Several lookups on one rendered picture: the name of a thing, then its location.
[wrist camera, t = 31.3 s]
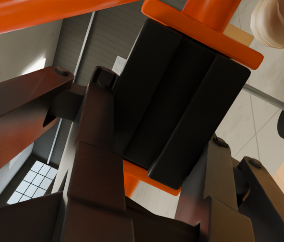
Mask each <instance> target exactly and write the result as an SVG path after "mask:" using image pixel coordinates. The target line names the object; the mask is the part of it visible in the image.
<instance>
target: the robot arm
mask: <svg viewBox="0 0 284 242"><path fill-rule="evenodd" d="M74 78H75V76H74V75H73V74H72V73H71V72H69V71H68V70H67V69H65V68H63V67H60V66H48V67H45V68H42V69H39V70H36V71H33V72H30V73H27V74H24V75H20V76H17V77H14V78H12V79H9V80H6V81H3V82H0V169H1V168H2V167H3V166H4V165H6V164H7V163H8V162H9V161H11V160H12V159H13V158H14V157H16V156H17V155H18V154H19V153H21V152H22V151H23V150H24V149H25V148H27V147H28V146H29V145H30V144H31V143H32V142H34V141H35V140H36V139H37V138H39V137H40V136H41V135H42V134H44V133H45V132H46V131H47V130H49V129H50V128H51V127H52V126H54V125H55V124H56V123H57V121H58V118H61V119H65V120H68V121H72V124H71V128H70V132H69V135H68V138H67V142H66V145H65V148H64V152H63V155H62V158H61V162H60V165H59V169H58V172H57V176H56V179H55V182H54V186H53V189H52V193H51V194H47V195H44V196H40V197H36V198H32V199H29V200H25V201H21V202H18V203H14V204H11V205H7V206H2V207H0V242H284V193H283V192H282V190H281V189H280V187H279V186H278V185H277V183H276V182H275V180H274V179H273V178H272V176H271V175H270V173H269V172H268V171H267V170H266V168H265V167H264V166H263V165H262V163H261V162H260V161H258V160H257V159H255V158H251V157H248V156H244V157H243V158H242V160H241V161H240V162H239V161H238V160H236V159H234V158H233V157H231V149H230V146H229V145H228V144H227V143H226V142H225V141H224V140H223V139H222V138H220V137H217V136H216V133H214V134H213V136H212V137H211V139H210V141H208V142H207V143H206V145H205V146H204V148H203V152H202V153H201V155H200V157H199V158H198V160H197V161H196V163H195V165H194V166H193V168H192V169H191V171H190V173H188V174H187V175H186V177H185V179H184V180H183V183H182V188H181V192H180V196H179V200H178V204H177V209H176V213H175V217H174V219H172V218H167V217H163V216H159V215H156V214H154V213H152V212H150V211H149V210H147V209H146V208H144V207H143V206H141V205H140V204H138V203H136V202H135V201H133V200H132V199H130V198H128V197H127V196H125V189H124V173H123V158H122V155H120V154H117V153H115V147H114V96H113V95H112V94H111V93H112V91H113V89H114V86H115V84H116V82H117V80H118V78H119V75H118V74H117V73H116V72H114V71H112V70H110V69H108V68H106V67H103V66H96V67H95V69H94V72H93V74H92V77H91V79H90V81H89V84H88V86H83V85H78V84H75V83H73V80H74Z"/></svg>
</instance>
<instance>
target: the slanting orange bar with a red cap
mask: <svg viewBox="0 0 284 242"><path fill-rule="evenodd" d="M135 1H139V0H0V34H3V33H7V32H11V31H15V30H19V29H23V28H27V27H31V26H35V25H39V24H44V23H48V22H52V21H56V20H60V19H65V18H69V17H73V16H77V15H81V14H85V13H89V12H94V11H98V10H102V9H106V8H110V7H114V6H119V5H122V4H126V3H130V2H135Z"/></svg>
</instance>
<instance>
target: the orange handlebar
mask: <svg viewBox="0 0 284 242"><path fill-rule="evenodd" d="M241 1H242V0H187V2H186V4H185V6H184V8H183V10H182V13H184V14H186V15H188V16H190V17H192V18H194V19H196V20H198V21H200V22H202V23H204V24H205V25H207V26H209V27H211V28H213V29H215V30H217V31H219V32H221V33H223V32H224V31H225V29H226V27H227V25H228V24H229V22H230V20H231V18H232V17H233V15H234V13H235V11H236V9H237V8H238V6H239V4H240V2H241ZM140 181H141V180H139V179H136V178H134V177H132V176H130V175H128V174H126V173H124V189H125V196H127V197H128V198H130V199H131V197H132V195H133V193H134V191H135V190H136V188H137V186H138V184H139V182H140Z"/></svg>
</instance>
